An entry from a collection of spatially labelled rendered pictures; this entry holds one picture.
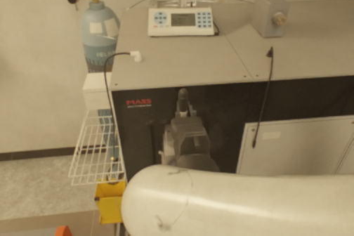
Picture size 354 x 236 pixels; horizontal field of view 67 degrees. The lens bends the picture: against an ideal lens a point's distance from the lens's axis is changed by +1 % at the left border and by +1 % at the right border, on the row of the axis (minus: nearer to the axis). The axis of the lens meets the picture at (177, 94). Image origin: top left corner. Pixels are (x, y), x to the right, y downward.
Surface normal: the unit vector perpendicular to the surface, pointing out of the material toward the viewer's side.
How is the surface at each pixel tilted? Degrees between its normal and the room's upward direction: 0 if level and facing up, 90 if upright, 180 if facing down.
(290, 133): 90
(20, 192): 0
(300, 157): 90
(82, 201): 0
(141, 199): 41
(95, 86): 0
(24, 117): 90
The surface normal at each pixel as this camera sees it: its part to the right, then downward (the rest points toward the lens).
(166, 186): -0.46, -0.74
